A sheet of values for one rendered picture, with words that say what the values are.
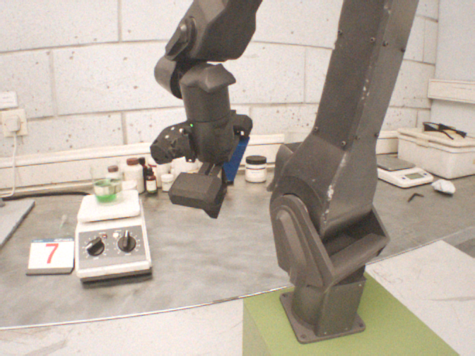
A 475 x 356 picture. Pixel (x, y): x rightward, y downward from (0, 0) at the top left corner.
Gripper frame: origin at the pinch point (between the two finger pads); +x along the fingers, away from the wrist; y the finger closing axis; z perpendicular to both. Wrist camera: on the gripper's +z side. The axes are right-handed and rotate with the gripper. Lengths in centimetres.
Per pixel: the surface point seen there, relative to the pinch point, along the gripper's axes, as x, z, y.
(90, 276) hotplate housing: 9.5, 18.7, 17.0
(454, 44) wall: 9, -74, -122
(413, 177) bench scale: 36, -47, -50
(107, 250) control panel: 8.4, 17.7, 11.8
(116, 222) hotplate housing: 8.3, 19.5, 5.8
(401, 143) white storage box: 42, -48, -80
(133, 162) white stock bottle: 18.5, 36.2, -21.4
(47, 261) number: 10.0, 30.0, 17.2
